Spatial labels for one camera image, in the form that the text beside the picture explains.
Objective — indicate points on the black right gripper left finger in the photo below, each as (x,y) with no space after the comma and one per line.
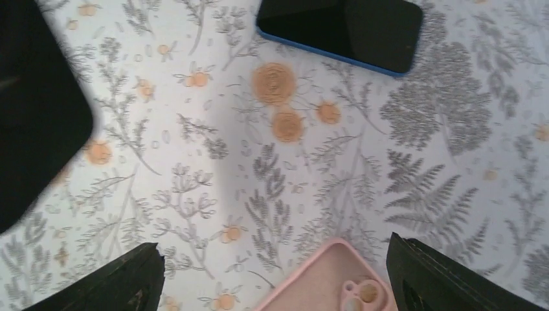
(134,281)

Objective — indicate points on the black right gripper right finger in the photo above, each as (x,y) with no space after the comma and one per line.
(422,278)

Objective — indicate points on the pink phone case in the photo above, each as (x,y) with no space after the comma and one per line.
(335,277)

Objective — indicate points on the black phone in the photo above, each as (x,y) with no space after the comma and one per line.
(45,116)

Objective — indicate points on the black smartphone from pink case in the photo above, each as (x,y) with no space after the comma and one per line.
(381,36)

